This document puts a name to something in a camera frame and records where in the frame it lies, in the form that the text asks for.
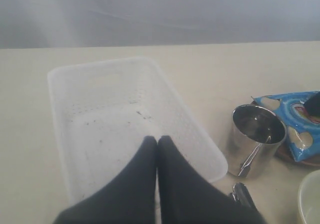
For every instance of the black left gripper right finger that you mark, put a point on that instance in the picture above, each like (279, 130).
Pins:
(187, 198)

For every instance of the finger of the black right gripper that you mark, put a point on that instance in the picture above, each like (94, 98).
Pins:
(312, 105)

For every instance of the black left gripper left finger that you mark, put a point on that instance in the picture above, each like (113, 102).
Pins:
(128, 199)

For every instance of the blue potato chips bag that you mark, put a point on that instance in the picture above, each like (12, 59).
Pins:
(297, 124)

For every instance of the brown ceramic plate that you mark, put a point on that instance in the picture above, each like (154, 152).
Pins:
(300, 159)

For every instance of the steel fork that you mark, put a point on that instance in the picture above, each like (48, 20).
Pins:
(241, 196)

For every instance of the shiny steel cup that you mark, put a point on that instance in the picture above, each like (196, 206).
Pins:
(254, 137)

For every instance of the white ceramic bowl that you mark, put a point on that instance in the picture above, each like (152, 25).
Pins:
(308, 199)

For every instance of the white woven plastic basket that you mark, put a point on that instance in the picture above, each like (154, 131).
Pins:
(103, 110)

